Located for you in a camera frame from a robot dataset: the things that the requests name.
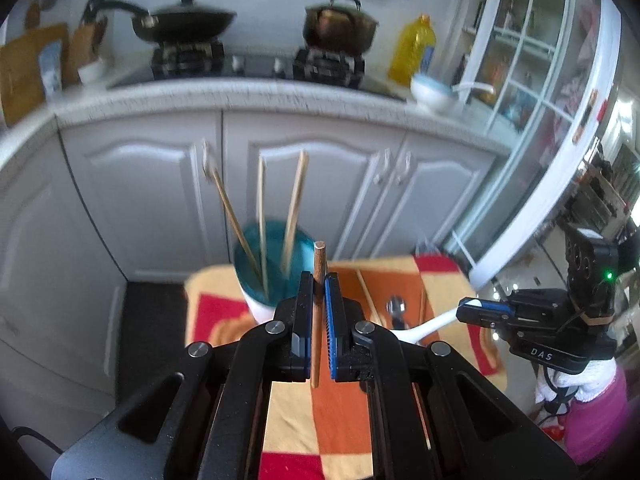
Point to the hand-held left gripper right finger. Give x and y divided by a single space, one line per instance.
331 330

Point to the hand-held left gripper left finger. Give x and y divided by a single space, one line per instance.
302 355

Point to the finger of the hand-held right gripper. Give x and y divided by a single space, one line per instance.
482 317
492 306

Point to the white plastic spoon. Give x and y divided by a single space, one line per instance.
430 325

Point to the dark brown chopstick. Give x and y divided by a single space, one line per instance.
319 260

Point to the white floral cup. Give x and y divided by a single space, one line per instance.
274 260

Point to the thin brown chopstick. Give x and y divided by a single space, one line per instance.
262 220
235 225

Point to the light bamboo chopstick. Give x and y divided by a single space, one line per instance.
295 205
369 295

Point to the person's right hand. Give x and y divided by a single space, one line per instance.
595 380

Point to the metal spoon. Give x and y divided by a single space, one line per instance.
396 306

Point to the checkered red orange yellow blanket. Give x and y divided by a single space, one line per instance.
320 430

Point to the white cabinet door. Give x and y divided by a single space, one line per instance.
440 190
330 185
150 200
50 260

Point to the cluttered shelf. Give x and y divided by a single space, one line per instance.
600 195

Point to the white ladle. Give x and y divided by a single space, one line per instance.
475 87

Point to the curved white glass cabinet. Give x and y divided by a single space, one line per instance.
530 85

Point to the yellow oil bottle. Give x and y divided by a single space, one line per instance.
410 50

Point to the speckled stone countertop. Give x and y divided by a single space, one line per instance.
200 95

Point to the black gas stove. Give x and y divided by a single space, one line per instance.
250 65

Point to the dark metal pot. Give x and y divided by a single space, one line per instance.
340 30

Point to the black wok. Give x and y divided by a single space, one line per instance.
185 22

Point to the small white bowl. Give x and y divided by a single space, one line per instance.
92 72

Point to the blue white packet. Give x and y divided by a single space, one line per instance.
51 70

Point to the wooden cutting board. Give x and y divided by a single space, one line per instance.
20 75

